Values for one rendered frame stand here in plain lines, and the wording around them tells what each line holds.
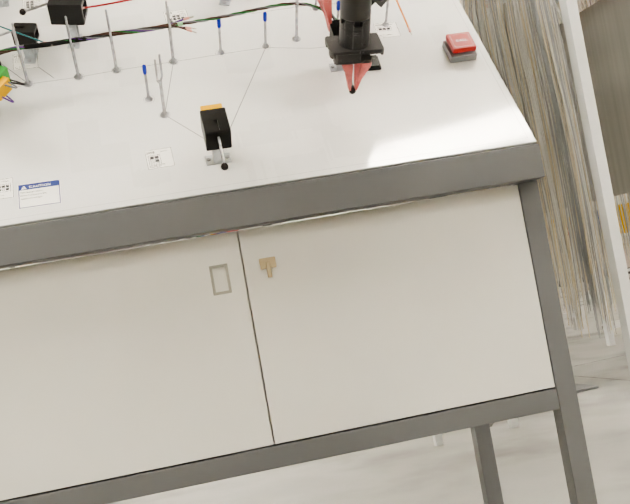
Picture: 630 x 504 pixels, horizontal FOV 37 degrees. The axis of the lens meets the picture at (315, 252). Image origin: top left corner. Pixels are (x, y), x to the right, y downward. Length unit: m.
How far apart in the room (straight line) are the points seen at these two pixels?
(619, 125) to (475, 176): 1.14
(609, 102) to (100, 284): 1.71
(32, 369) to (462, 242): 0.82
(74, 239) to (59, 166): 0.17
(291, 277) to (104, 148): 0.42
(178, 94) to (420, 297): 0.62
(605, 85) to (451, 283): 1.26
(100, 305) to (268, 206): 0.35
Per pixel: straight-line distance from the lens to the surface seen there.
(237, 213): 1.68
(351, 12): 1.74
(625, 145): 2.86
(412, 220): 1.78
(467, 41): 1.99
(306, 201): 1.70
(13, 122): 1.89
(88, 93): 1.92
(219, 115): 1.69
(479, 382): 1.81
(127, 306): 1.71
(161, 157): 1.76
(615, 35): 2.86
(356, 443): 1.76
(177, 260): 1.71
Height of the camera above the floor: 0.67
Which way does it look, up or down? 2 degrees up
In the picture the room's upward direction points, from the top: 10 degrees counter-clockwise
